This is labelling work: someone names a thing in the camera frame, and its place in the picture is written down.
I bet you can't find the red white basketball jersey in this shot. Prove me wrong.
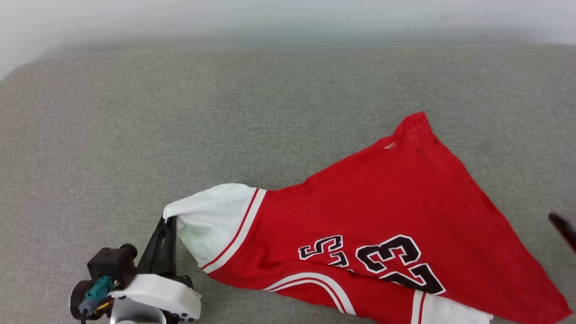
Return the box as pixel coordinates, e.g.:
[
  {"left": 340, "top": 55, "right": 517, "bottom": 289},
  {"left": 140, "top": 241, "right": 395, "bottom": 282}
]
[{"left": 162, "top": 111, "right": 573, "bottom": 324}]

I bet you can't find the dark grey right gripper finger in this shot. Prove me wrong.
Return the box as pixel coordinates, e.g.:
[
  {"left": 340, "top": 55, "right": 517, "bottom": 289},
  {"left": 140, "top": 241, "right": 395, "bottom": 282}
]
[{"left": 548, "top": 212, "right": 576, "bottom": 253}]

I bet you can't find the black cable with teal plug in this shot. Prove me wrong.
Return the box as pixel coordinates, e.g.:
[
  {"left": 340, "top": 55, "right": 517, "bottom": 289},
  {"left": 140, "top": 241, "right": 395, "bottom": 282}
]
[{"left": 78, "top": 276, "right": 115, "bottom": 324}]

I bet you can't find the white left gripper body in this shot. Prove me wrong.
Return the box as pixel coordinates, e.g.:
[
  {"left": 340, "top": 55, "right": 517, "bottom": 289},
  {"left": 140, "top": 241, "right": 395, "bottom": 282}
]
[{"left": 68, "top": 273, "right": 202, "bottom": 324}]

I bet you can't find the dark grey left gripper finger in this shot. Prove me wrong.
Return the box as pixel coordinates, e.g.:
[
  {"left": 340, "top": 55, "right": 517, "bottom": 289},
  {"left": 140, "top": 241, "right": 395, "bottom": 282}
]
[
  {"left": 155, "top": 218, "right": 179, "bottom": 278},
  {"left": 137, "top": 216, "right": 168, "bottom": 276}
]

